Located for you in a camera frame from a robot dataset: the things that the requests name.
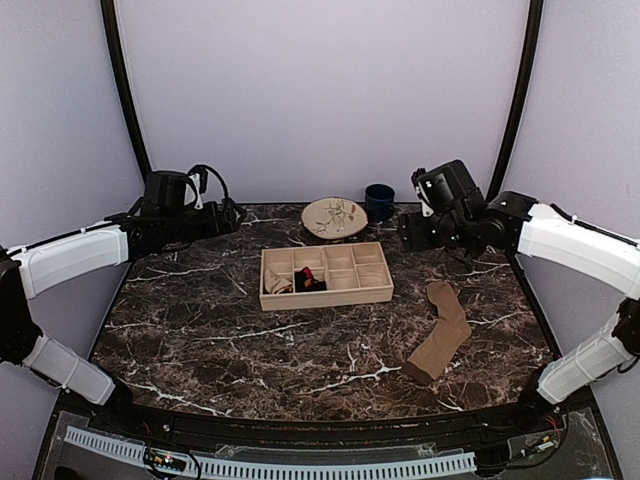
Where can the right black corner post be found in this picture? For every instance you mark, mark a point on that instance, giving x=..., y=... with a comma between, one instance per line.
x=521, y=87

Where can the black corner post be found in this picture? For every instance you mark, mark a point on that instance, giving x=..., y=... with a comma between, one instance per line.
x=123, y=87
x=521, y=87

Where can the beige striped sock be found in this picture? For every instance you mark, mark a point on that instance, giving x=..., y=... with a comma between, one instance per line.
x=278, y=283

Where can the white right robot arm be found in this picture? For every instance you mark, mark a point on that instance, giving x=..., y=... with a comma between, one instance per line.
x=587, y=271

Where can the black argyle sock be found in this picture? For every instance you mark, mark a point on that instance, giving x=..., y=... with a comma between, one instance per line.
x=305, y=282

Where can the white slotted cable duct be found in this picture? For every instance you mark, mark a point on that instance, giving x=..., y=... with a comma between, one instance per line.
x=168, y=464

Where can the left black corner post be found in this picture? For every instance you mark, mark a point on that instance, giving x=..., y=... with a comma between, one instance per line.
x=123, y=87

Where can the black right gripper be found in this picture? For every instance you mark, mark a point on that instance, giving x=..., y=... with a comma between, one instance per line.
x=413, y=236

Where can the patterned ceramic plate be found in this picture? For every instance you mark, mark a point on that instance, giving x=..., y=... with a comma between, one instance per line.
x=334, y=218

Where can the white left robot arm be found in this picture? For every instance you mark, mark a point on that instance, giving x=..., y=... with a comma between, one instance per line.
x=31, y=270

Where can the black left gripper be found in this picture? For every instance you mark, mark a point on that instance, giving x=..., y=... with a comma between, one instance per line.
x=212, y=225

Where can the dark blue mug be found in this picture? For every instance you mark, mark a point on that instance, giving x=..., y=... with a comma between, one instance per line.
x=379, y=202

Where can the tan plain sock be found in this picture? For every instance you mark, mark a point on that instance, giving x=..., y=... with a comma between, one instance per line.
x=430, y=359

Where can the wooden compartment tray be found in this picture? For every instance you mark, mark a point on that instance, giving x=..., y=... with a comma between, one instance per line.
x=355, y=274

